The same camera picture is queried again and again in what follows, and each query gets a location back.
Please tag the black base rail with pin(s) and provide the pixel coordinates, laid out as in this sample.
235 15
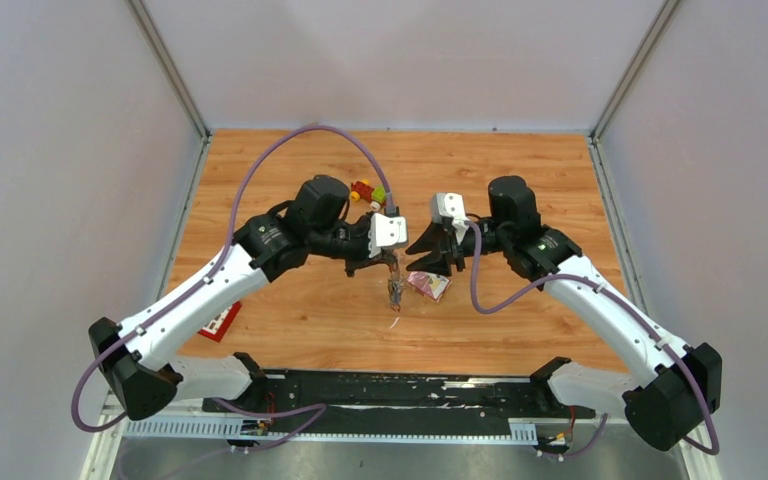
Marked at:
388 404

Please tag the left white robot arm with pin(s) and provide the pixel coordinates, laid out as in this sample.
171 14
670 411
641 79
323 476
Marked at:
139 357

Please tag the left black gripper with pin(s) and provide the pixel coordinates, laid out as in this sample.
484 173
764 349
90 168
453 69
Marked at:
365 260

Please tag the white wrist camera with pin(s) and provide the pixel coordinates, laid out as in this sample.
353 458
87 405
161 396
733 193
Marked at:
449 206
386 234

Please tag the pink card packet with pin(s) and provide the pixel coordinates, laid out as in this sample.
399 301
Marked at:
430 285

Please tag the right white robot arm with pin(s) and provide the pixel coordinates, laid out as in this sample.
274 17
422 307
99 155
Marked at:
671 390

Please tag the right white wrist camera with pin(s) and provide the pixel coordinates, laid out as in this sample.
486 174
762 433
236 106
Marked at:
449 206

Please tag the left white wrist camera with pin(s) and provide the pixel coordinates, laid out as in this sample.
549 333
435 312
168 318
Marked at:
386 234

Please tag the metal key holder red handle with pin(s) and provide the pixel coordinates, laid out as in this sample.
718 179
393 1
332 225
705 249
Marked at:
395 283

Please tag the colourful toy brick car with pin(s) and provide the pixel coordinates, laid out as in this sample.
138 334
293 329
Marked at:
363 190

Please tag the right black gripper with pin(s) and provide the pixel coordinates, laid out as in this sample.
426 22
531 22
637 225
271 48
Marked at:
437 238

